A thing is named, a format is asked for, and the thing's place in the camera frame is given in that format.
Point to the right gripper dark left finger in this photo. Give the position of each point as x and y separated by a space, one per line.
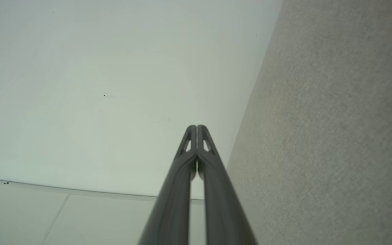
172 211

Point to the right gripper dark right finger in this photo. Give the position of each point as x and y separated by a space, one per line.
219 211

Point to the grey fabric sofa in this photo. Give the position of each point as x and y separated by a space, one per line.
335 136

